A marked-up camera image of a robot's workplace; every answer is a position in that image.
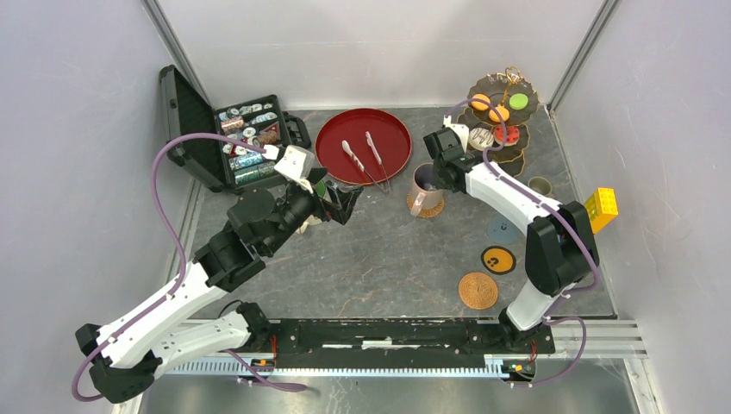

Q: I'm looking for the white sprinkled donut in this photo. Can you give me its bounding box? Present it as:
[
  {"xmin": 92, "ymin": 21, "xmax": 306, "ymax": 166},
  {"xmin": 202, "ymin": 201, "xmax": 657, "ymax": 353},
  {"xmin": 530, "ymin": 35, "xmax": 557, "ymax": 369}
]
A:
[{"xmin": 468, "ymin": 128, "xmax": 495, "ymax": 151}]

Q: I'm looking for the pink beige mug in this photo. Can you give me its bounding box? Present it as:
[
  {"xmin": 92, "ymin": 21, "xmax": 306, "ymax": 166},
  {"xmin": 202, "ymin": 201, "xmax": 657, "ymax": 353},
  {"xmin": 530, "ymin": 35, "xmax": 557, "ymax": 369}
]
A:
[{"xmin": 409, "ymin": 163, "xmax": 444, "ymax": 214}]

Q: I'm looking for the woven coaster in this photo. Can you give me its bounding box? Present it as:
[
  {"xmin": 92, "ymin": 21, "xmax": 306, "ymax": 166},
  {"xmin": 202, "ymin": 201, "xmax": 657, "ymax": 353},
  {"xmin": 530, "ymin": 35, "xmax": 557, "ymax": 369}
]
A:
[
  {"xmin": 458, "ymin": 272, "xmax": 499, "ymax": 311},
  {"xmin": 406, "ymin": 194, "xmax": 445, "ymax": 219}
]

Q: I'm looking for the orange macaron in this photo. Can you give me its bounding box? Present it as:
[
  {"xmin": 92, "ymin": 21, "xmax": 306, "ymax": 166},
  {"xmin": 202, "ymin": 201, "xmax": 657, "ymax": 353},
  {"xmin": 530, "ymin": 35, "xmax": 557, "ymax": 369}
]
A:
[
  {"xmin": 469, "ymin": 93, "xmax": 491, "ymax": 111},
  {"xmin": 488, "ymin": 104, "xmax": 510, "ymax": 123}
]

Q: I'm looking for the blue round coaster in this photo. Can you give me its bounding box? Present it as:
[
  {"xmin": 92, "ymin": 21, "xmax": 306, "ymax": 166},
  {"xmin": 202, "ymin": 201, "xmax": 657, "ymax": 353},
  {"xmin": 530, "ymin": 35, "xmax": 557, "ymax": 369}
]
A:
[{"xmin": 487, "ymin": 214, "xmax": 523, "ymax": 245}]

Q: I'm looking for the small grey-green cup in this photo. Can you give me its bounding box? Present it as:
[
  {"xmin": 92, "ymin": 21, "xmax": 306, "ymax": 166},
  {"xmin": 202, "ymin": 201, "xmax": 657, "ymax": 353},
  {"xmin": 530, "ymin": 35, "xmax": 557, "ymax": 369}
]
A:
[{"xmin": 528, "ymin": 176, "xmax": 553, "ymax": 198}]

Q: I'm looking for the green macaron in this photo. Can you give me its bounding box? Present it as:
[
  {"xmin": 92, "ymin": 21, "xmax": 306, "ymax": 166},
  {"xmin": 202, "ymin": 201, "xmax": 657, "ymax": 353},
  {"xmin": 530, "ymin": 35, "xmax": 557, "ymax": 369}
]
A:
[{"xmin": 509, "ymin": 93, "xmax": 529, "ymax": 110}]

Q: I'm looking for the black yellow round coaster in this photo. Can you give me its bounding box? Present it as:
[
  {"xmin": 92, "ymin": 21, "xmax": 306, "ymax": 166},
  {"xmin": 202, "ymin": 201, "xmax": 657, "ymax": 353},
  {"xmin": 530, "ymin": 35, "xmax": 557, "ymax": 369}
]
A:
[{"xmin": 481, "ymin": 246, "xmax": 516, "ymax": 275}]

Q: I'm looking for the green mug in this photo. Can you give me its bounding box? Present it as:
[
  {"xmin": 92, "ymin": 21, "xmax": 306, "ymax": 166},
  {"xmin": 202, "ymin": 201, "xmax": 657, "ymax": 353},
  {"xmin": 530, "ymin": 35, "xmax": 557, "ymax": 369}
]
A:
[{"xmin": 296, "ymin": 181, "xmax": 327, "ymax": 235}]

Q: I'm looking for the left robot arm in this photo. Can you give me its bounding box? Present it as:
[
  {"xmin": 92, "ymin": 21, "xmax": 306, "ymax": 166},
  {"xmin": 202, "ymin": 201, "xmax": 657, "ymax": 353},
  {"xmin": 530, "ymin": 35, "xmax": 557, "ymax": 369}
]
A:
[{"xmin": 75, "ymin": 182, "xmax": 363, "ymax": 404}]

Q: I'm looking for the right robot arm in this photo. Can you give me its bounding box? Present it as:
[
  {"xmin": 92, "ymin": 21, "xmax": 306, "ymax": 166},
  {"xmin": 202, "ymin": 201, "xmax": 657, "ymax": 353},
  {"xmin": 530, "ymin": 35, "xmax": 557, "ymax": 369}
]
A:
[{"xmin": 423, "ymin": 128, "xmax": 601, "ymax": 352}]

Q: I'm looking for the red round tray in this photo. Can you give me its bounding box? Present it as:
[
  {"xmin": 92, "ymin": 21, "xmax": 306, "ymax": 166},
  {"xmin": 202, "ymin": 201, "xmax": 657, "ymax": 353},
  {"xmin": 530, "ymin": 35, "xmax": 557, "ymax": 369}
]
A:
[{"xmin": 314, "ymin": 108, "xmax": 413, "ymax": 185}]

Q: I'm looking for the three-tier gold dessert stand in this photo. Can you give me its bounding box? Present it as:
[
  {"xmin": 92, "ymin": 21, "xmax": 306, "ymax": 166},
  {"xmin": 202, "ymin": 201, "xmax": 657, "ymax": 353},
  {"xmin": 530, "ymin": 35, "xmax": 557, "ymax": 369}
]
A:
[{"xmin": 458, "ymin": 66, "xmax": 540, "ymax": 178}]

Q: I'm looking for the black open case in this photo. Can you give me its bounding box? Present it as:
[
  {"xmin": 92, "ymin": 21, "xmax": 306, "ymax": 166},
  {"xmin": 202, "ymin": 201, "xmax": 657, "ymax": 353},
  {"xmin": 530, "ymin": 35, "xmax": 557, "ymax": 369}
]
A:
[{"xmin": 159, "ymin": 66, "xmax": 311, "ymax": 194}]

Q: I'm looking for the red yellow block toy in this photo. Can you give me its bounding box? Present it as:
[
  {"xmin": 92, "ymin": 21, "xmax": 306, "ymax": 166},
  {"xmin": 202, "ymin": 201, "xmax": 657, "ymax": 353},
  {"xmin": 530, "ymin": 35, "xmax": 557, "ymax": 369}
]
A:
[{"xmin": 584, "ymin": 187, "xmax": 618, "ymax": 235}]

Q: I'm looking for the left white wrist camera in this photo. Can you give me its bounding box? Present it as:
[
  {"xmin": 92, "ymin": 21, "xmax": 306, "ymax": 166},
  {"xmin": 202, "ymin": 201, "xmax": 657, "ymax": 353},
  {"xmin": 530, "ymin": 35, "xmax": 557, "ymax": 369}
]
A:
[{"xmin": 275, "ymin": 145, "xmax": 315, "ymax": 194}]

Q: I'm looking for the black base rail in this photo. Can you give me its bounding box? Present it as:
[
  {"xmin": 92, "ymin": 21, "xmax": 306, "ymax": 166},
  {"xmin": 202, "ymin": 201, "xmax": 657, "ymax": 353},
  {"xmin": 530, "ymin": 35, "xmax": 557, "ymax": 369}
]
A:
[{"xmin": 228, "ymin": 301, "xmax": 556, "ymax": 379}]

